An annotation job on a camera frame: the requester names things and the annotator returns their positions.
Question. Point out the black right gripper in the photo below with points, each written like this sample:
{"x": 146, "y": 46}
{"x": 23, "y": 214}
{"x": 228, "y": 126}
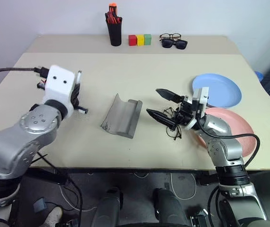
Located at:
{"x": 184, "y": 113}

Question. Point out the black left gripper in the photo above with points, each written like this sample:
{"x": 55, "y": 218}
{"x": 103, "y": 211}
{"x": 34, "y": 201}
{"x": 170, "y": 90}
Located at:
{"x": 76, "y": 100}

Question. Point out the thin black frame glasses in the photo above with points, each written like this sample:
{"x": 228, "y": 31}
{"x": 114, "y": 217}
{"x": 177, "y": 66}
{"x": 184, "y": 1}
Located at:
{"x": 179, "y": 133}

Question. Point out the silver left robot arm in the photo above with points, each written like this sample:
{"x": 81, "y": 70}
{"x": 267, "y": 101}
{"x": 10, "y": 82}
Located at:
{"x": 30, "y": 123}

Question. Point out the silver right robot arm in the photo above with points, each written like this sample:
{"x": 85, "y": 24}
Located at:
{"x": 222, "y": 144}

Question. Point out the open grey glasses case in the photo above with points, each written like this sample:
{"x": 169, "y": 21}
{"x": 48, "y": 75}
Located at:
{"x": 123, "y": 116}

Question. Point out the black pen cup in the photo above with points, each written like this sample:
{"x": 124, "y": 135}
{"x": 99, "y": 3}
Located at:
{"x": 115, "y": 34}

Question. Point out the black marker white label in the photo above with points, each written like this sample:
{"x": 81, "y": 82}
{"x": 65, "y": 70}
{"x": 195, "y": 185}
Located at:
{"x": 83, "y": 110}

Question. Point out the red black marker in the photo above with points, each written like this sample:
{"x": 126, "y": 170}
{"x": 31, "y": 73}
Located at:
{"x": 109, "y": 17}
{"x": 118, "y": 20}
{"x": 41, "y": 84}

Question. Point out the blue plate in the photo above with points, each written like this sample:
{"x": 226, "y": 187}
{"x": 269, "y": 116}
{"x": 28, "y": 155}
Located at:
{"x": 222, "y": 89}

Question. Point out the black sunglasses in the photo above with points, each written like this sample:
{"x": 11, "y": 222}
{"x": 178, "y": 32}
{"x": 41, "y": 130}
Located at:
{"x": 174, "y": 43}

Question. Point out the green block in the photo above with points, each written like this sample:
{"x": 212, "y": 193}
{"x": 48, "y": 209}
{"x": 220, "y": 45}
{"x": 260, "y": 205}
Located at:
{"x": 147, "y": 39}

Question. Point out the yellow block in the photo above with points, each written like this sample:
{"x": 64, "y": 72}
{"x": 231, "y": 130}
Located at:
{"x": 140, "y": 40}

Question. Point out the pink plate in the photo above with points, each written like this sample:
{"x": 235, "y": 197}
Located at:
{"x": 234, "y": 127}

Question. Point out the red block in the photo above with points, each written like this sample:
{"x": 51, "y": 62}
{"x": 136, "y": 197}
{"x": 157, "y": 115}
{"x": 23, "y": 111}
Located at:
{"x": 132, "y": 40}

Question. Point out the orange capped black marker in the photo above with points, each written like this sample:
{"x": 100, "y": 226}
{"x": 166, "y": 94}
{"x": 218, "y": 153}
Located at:
{"x": 113, "y": 9}

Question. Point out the blue round object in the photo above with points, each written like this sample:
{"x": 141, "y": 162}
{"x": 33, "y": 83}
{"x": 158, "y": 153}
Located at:
{"x": 259, "y": 75}

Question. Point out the dark rounded shape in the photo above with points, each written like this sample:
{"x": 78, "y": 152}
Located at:
{"x": 168, "y": 208}
{"x": 109, "y": 208}

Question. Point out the black floor box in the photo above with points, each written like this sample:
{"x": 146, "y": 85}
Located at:
{"x": 200, "y": 218}

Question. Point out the small grey box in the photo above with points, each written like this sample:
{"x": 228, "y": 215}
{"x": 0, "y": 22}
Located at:
{"x": 39, "y": 205}

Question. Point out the beige shoe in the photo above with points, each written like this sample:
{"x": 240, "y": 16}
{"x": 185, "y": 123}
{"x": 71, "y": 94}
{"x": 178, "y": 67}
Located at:
{"x": 54, "y": 216}

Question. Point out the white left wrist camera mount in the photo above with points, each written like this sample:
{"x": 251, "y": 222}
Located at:
{"x": 58, "y": 85}

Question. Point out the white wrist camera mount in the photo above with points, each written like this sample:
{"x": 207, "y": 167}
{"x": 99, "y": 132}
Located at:
{"x": 200, "y": 98}
{"x": 58, "y": 85}

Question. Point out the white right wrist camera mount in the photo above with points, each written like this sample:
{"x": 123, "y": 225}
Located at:
{"x": 200, "y": 98}

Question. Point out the brown frame glasses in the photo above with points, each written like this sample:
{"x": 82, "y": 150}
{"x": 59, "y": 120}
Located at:
{"x": 170, "y": 34}

